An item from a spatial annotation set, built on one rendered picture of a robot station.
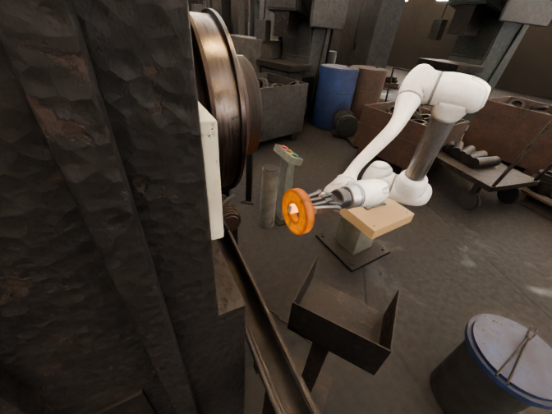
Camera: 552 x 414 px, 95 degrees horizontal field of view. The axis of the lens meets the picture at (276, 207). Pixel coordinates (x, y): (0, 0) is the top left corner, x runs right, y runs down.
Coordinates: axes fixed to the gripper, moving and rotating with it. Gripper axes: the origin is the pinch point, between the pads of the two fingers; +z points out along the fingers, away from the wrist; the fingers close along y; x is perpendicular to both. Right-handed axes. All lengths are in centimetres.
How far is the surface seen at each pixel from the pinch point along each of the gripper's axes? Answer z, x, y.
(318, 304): 0.8, -23.8, -21.8
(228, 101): 25.3, 33.6, -0.8
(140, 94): 43, 41, -28
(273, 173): -35, -33, 78
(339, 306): -5.4, -24.0, -25.3
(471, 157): -247, -30, 56
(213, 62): 27.2, 40.2, 3.1
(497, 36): -496, 85, 213
